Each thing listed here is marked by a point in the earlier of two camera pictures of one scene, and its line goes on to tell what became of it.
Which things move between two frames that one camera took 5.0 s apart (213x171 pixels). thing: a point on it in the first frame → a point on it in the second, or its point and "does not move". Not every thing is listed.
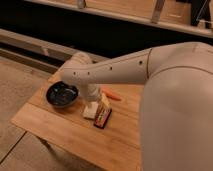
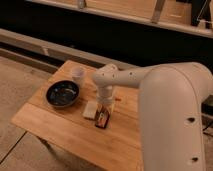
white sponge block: x=90 y=110 does not move
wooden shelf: x=174 y=14 does not move
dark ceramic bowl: x=60 y=94 does not move
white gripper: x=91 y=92 → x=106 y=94
